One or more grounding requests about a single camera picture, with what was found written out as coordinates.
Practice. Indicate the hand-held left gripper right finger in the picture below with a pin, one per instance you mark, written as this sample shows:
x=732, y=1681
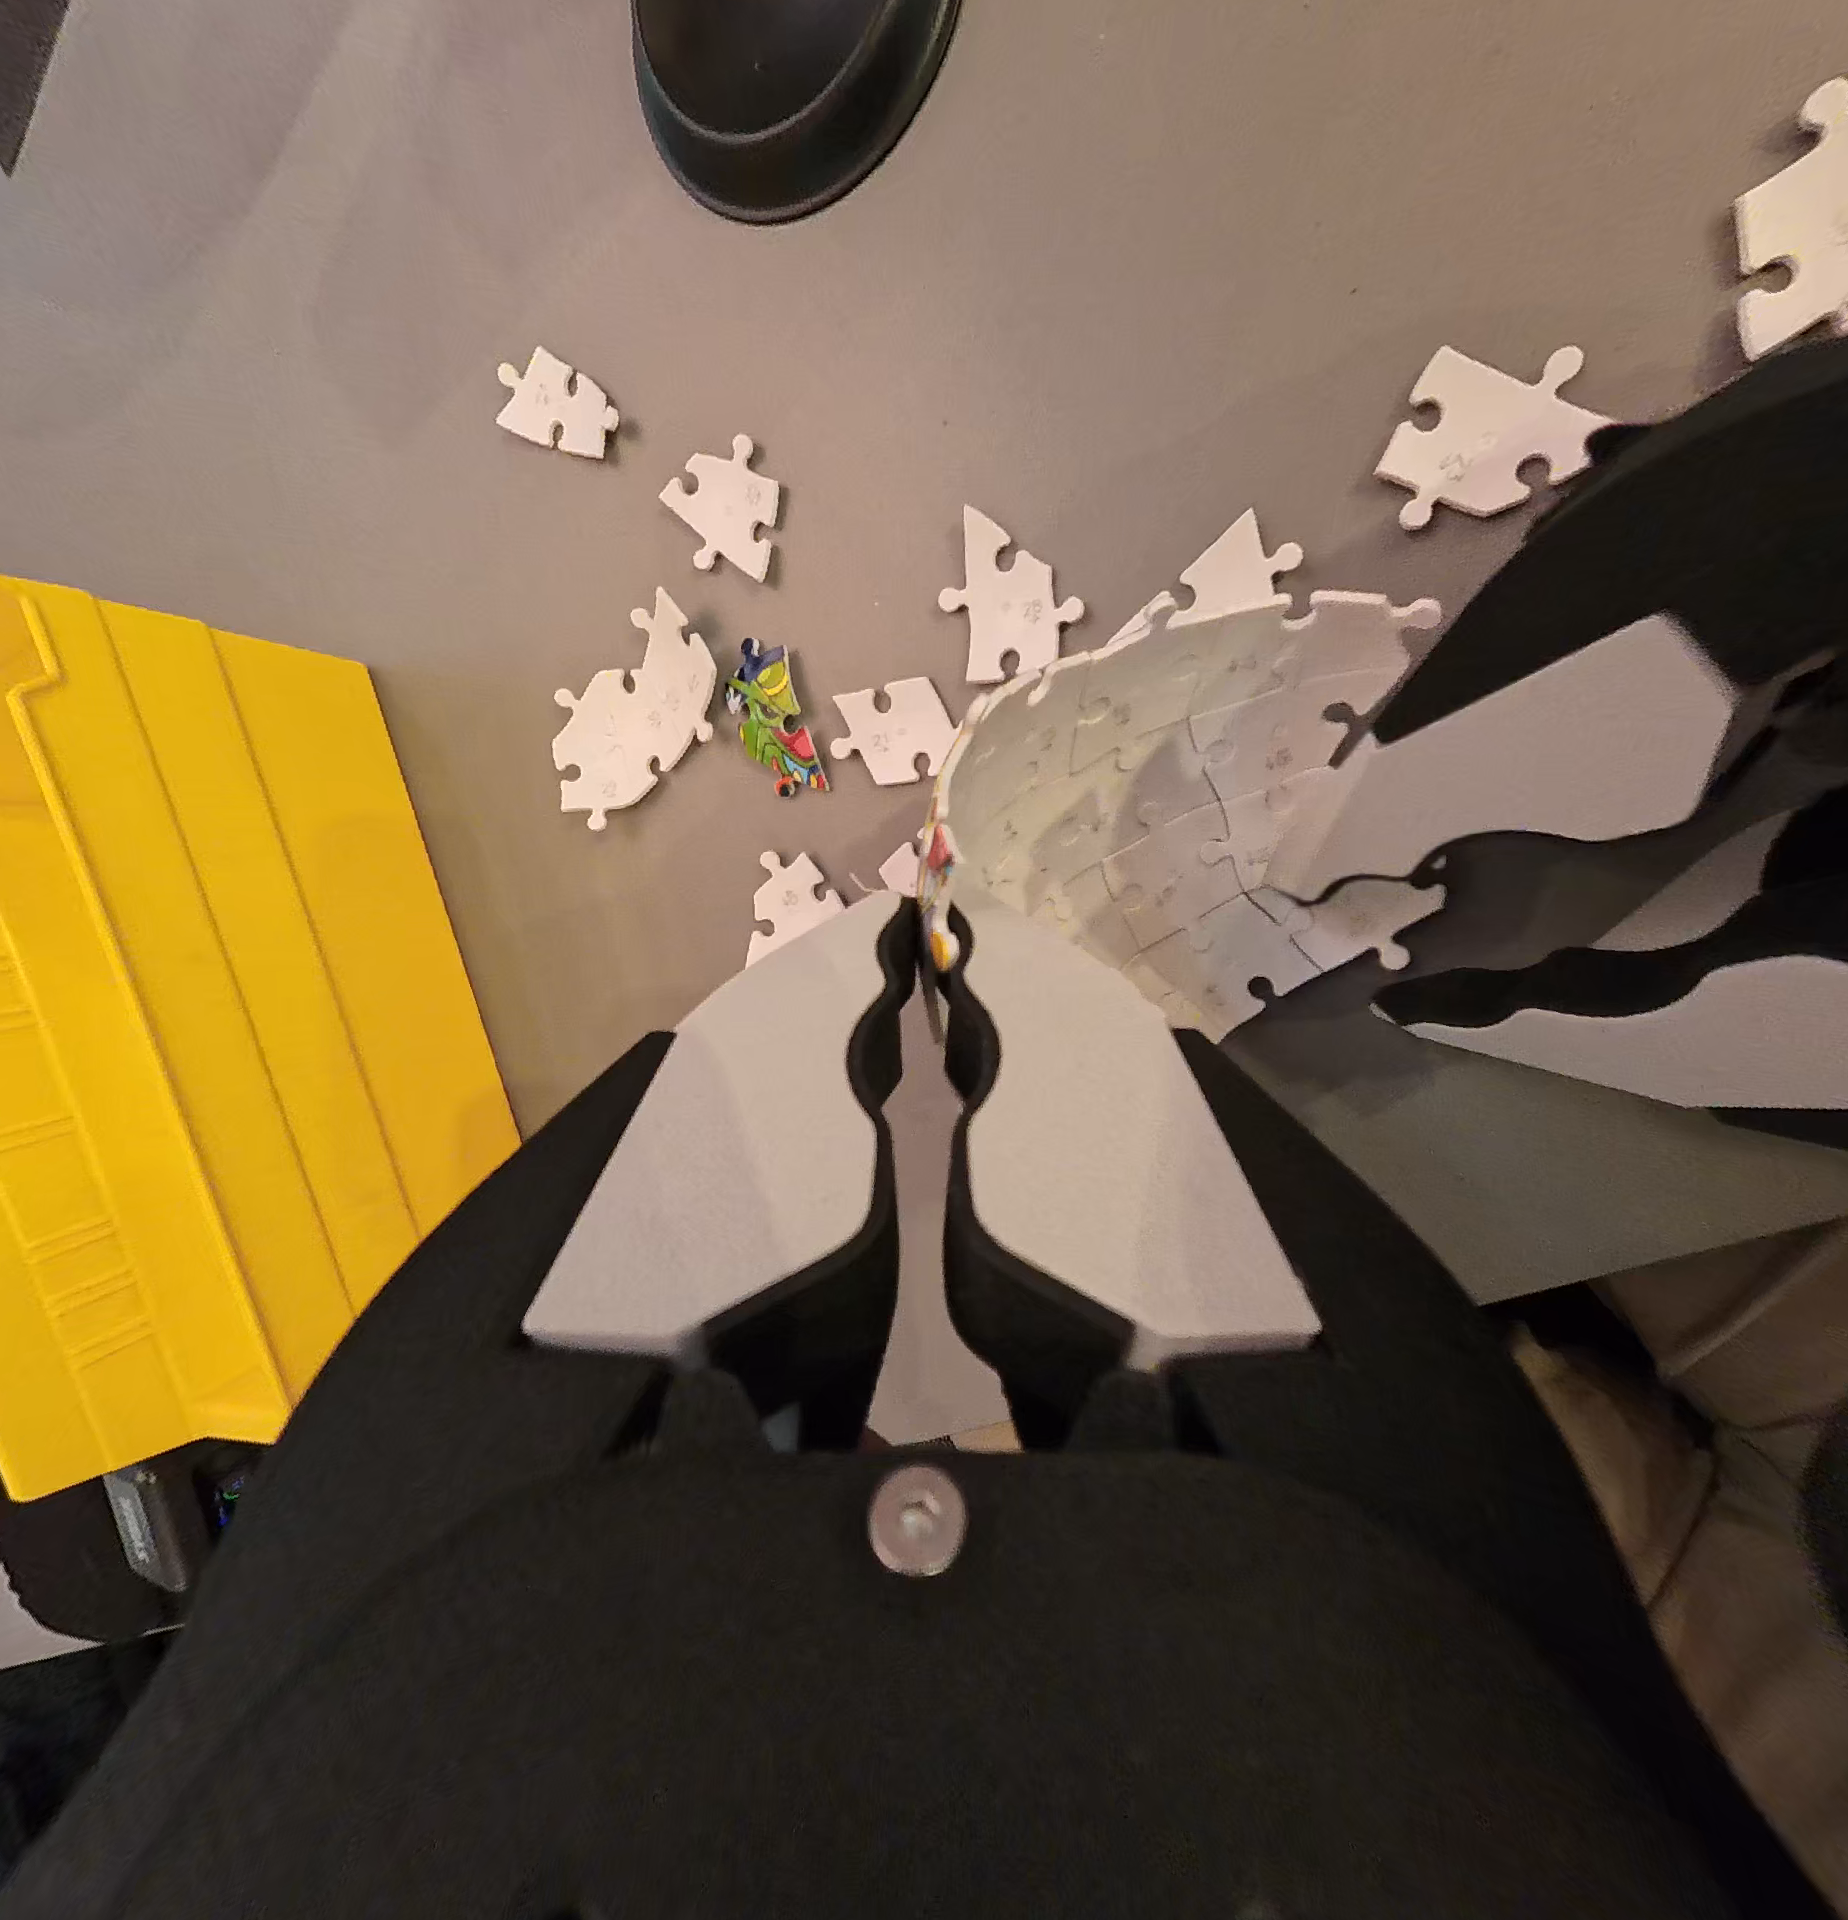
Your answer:
x=1130, y=1184

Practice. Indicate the partly built white puzzle ball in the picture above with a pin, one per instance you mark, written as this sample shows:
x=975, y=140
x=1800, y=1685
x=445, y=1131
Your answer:
x=1147, y=783

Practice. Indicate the colourful printed puzzle piece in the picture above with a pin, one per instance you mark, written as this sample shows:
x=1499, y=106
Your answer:
x=776, y=719

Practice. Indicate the white puzzle pieces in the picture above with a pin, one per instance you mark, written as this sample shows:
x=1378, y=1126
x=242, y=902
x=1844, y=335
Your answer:
x=1482, y=434

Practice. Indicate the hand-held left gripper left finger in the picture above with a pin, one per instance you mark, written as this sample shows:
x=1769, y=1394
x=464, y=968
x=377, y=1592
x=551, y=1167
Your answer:
x=712, y=1184

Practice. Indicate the yellow plastic bin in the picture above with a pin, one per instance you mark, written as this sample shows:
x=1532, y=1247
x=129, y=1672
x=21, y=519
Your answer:
x=160, y=971

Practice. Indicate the joined white puzzle strip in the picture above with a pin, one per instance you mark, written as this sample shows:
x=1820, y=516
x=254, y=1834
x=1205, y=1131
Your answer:
x=637, y=719

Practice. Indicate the black labelled device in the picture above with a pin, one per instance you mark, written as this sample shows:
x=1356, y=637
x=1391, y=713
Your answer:
x=81, y=1543

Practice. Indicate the black round stand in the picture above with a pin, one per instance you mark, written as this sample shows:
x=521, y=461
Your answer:
x=791, y=106

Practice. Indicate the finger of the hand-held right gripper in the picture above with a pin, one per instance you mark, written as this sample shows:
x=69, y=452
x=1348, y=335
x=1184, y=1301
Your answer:
x=1542, y=755
x=1689, y=1049

